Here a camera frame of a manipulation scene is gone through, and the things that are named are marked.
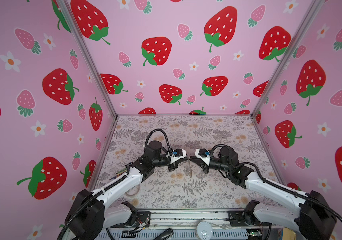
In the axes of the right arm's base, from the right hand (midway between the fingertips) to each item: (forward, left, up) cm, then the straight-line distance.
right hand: (190, 157), depth 74 cm
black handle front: (-32, +9, -16) cm, 37 cm away
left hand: (0, +2, 0) cm, 2 cm away
